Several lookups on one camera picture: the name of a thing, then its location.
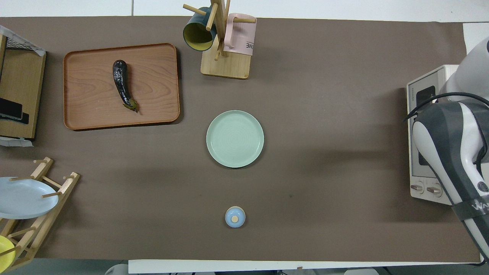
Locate wooden mug tree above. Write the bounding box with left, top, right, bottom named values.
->
left=183, top=0, right=257, bottom=80

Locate dark blue mug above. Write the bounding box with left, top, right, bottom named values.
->
left=183, top=7, right=217, bottom=52

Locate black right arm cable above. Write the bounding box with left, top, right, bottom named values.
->
left=403, top=92, right=489, bottom=123

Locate grey crumpled tape strip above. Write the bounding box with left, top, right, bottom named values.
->
left=0, top=136, right=35, bottom=148

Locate white toaster oven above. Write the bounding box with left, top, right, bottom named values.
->
left=406, top=64, right=465, bottom=206

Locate wooden dish rack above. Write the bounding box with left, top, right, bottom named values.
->
left=0, top=157, right=81, bottom=273

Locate brown wooden tray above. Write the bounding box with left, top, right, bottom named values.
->
left=63, top=43, right=181, bottom=131

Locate dark purple eggplant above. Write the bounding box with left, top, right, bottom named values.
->
left=112, top=60, right=140, bottom=113

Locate pale green plate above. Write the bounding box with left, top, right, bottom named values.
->
left=206, top=110, right=264, bottom=168

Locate small blue bell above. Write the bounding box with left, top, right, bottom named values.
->
left=225, top=206, right=246, bottom=228

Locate black wire basket shelf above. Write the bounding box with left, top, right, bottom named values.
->
left=0, top=34, right=47, bottom=140

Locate yellow plate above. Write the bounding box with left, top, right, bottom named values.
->
left=0, top=235, right=16, bottom=270

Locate pink mug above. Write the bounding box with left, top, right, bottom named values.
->
left=223, top=13, right=257, bottom=57

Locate brown table mat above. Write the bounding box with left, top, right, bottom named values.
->
left=0, top=16, right=482, bottom=264

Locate light blue plate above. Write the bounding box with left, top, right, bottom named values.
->
left=0, top=176, right=60, bottom=220

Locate black wire basket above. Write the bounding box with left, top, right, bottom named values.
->
left=0, top=34, right=40, bottom=51

